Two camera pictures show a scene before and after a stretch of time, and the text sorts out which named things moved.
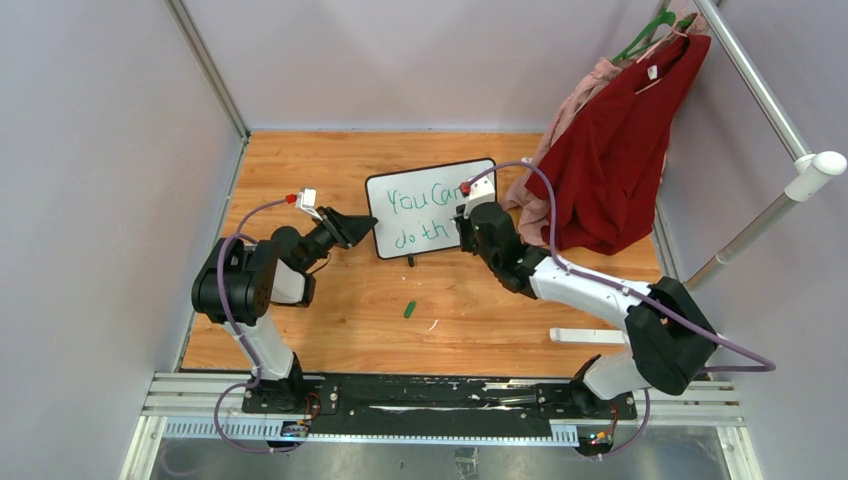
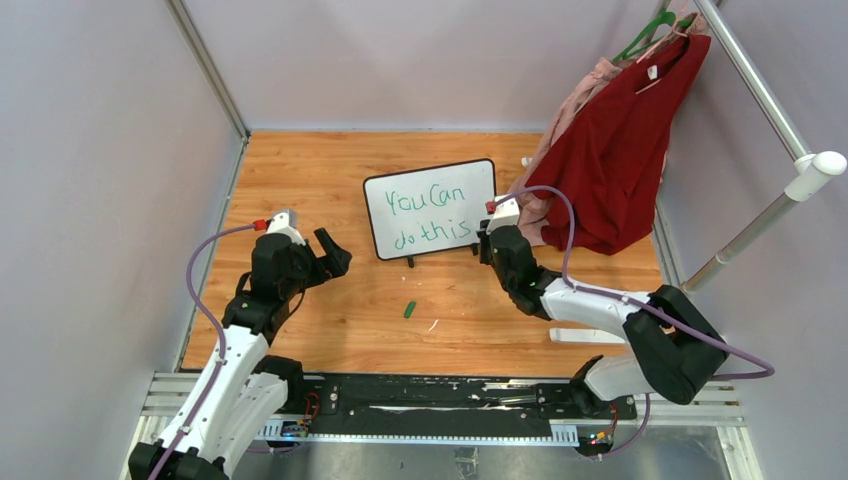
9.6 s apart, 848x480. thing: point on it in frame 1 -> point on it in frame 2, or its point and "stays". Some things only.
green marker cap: [409, 309] stays
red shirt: [607, 163] stays
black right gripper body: [468, 236] -> [492, 255]
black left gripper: [349, 230] -> [333, 264]
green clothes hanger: [666, 18] stays
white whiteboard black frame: [416, 209] stays
